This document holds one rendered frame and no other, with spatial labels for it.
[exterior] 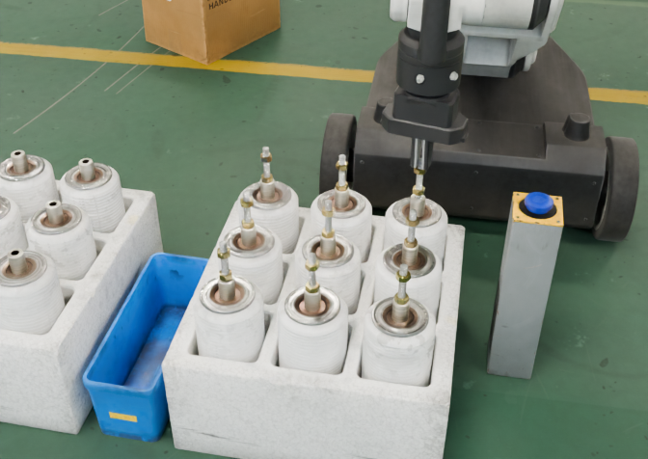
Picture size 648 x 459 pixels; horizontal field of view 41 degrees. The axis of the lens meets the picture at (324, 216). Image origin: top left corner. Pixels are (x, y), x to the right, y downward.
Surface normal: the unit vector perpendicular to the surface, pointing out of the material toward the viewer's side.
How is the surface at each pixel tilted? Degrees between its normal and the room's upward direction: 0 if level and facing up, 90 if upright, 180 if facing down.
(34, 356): 90
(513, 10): 105
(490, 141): 0
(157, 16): 89
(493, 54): 60
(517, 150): 0
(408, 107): 90
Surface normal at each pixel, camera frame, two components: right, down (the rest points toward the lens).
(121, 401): -0.19, 0.62
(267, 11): 0.79, 0.37
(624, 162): -0.10, -0.48
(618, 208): -0.18, 0.43
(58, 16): 0.00, -0.80
